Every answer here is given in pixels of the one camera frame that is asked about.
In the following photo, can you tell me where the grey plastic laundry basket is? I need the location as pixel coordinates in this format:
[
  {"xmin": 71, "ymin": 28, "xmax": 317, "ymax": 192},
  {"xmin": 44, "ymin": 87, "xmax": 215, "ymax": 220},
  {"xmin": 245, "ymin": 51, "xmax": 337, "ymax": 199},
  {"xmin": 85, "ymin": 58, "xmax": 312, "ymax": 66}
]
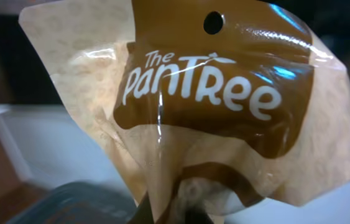
[{"xmin": 7, "ymin": 182, "xmax": 137, "ymax": 224}]

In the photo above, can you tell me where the beige Pantree snack bag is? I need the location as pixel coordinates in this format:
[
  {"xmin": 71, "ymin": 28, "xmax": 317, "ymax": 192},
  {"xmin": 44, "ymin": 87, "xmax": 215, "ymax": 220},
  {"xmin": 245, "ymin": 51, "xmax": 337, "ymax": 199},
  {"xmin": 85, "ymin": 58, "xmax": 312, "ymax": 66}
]
[{"xmin": 19, "ymin": 0, "xmax": 350, "ymax": 223}]

